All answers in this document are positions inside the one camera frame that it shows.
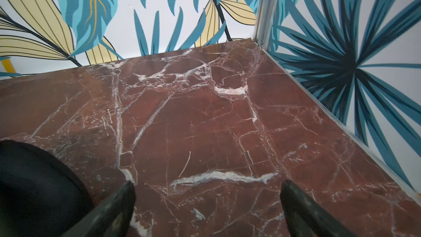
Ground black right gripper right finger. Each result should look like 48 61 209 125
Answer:
280 180 355 237

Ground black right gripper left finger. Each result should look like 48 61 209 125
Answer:
63 181 136 237

